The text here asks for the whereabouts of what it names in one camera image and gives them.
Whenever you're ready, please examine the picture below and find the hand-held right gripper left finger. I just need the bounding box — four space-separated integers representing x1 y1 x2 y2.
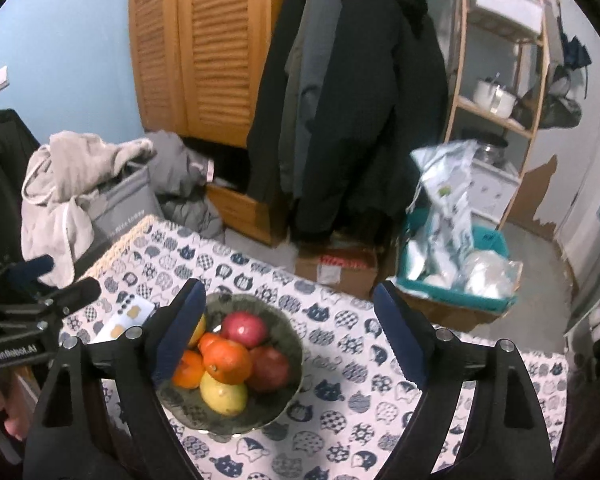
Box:
22 277 207 480

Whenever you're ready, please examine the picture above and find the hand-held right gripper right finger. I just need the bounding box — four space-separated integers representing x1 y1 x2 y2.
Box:
372 280 553 480

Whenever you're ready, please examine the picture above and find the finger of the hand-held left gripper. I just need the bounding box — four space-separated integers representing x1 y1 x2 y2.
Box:
0 255 55 296
40 277 102 317

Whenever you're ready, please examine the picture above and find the small mandarin orange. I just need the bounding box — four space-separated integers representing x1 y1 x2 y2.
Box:
197 332 223 356

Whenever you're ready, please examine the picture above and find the large orange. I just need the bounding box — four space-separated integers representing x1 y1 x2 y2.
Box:
171 350 206 390

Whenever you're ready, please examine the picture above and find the medium orange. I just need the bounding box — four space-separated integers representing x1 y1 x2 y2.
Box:
202 339 253 385

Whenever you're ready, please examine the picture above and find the bright red apple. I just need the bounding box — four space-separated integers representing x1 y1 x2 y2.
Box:
220 311 269 349

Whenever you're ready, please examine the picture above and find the dark red apple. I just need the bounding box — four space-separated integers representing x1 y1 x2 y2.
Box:
247 346 291 393

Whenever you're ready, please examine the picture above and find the scalloped glass bowl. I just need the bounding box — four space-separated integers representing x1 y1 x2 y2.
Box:
155 292 305 436

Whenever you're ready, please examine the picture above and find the cat-print tablecloth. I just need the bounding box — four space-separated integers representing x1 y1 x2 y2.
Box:
60 214 571 480

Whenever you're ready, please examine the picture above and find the white card with yellow chips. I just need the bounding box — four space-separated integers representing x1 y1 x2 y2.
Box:
87 300 157 345

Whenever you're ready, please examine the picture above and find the plain cardboard box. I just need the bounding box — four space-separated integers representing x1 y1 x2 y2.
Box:
415 290 506 333

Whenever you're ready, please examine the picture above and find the beige hoodie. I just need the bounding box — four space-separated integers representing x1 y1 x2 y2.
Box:
20 131 156 286

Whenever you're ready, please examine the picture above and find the black bag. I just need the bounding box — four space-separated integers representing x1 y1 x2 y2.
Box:
0 109 43 281

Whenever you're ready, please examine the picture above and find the cardboard box red label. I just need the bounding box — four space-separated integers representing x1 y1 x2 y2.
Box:
295 245 381 301

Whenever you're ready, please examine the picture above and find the grey fabric bag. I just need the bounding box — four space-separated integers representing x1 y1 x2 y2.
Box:
75 167 166 261

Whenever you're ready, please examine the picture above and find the clear plastic bag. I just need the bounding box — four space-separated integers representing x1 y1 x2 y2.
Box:
460 250 523 301

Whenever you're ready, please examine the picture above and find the teal plastic basket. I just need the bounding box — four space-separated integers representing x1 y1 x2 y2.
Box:
397 210 518 313

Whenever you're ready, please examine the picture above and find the white rice bag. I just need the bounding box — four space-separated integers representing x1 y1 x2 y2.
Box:
405 140 478 281

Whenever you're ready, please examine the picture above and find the dark grey jacket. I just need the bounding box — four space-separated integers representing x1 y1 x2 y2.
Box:
145 130 226 241

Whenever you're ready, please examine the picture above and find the white patterned cabinet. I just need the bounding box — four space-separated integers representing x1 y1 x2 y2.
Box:
467 160 521 221

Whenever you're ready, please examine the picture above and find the steel pot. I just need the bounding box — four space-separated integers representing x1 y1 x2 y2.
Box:
472 135 508 166

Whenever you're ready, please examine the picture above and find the black hanging jacket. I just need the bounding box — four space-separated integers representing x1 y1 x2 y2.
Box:
247 0 448 246

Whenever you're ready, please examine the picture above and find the wooden shelf rack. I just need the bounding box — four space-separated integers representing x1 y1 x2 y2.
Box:
442 0 553 231

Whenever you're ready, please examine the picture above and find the pale blue door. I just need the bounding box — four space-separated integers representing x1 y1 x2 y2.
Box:
532 10 600 241

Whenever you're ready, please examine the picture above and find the white enamel pot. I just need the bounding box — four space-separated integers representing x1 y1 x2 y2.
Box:
474 77 518 118

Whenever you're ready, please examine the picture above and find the wooden louvered wardrobe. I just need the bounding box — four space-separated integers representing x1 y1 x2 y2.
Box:
129 0 301 246

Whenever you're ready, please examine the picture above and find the grey hanging jacket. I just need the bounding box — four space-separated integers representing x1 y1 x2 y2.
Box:
280 0 343 201

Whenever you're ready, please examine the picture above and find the dark blue umbrella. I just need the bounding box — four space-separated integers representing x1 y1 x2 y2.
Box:
560 35 593 68

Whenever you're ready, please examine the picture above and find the white storage box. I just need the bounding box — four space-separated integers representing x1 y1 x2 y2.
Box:
467 0 546 36

